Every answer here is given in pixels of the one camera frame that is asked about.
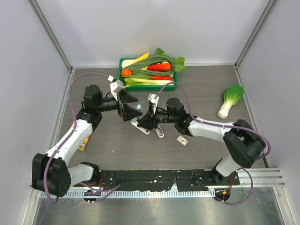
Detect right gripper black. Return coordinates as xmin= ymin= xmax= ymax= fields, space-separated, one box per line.
xmin=138 ymin=105 xmax=177 ymax=131

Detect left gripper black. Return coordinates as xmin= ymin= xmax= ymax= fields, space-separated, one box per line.
xmin=96 ymin=90 xmax=142 ymax=121

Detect white stapler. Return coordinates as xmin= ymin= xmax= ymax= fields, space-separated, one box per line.
xmin=155 ymin=125 xmax=165 ymax=138

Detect small staple box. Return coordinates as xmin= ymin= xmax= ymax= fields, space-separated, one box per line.
xmin=176 ymin=135 xmax=188 ymax=146

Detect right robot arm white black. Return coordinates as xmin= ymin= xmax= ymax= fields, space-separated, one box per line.
xmin=132 ymin=95 xmax=266 ymax=185

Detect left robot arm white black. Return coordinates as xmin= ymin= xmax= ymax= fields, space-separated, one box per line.
xmin=31 ymin=81 xmax=142 ymax=197

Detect fake leek white green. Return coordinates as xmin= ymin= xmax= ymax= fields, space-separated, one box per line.
xmin=124 ymin=78 xmax=171 ymax=89

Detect green plastic tray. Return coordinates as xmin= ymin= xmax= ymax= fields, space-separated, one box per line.
xmin=118 ymin=58 xmax=177 ymax=91

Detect fake orange carrot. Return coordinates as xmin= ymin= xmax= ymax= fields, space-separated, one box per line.
xmin=121 ymin=69 xmax=133 ymax=77

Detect fake green long beans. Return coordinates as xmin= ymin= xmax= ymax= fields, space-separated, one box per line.
xmin=124 ymin=54 xmax=176 ymax=76

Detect fake small red chili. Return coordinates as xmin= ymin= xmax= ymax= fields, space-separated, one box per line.
xmin=150 ymin=75 xmax=173 ymax=81

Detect fake yellow corn leaf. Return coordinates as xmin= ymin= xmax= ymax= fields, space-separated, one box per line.
xmin=134 ymin=52 xmax=150 ymax=62

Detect fake red pepper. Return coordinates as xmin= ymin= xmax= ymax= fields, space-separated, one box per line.
xmin=147 ymin=63 xmax=172 ymax=72

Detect colourful candy bag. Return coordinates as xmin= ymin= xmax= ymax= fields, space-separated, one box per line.
xmin=71 ymin=120 xmax=91 ymax=152

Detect fake green lettuce leaf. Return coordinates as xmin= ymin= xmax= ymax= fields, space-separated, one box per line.
xmin=156 ymin=48 xmax=187 ymax=73

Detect fake bok choy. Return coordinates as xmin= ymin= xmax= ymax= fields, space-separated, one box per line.
xmin=217 ymin=84 xmax=244 ymax=119

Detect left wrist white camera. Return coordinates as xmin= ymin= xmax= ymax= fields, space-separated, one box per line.
xmin=110 ymin=79 xmax=124 ymax=100

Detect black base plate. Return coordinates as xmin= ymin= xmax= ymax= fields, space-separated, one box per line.
xmin=99 ymin=169 xmax=240 ymax=192

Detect slotted cable duct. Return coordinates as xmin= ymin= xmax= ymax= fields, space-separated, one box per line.
xmin=40 ymin=189 xmax=216 ymax=199

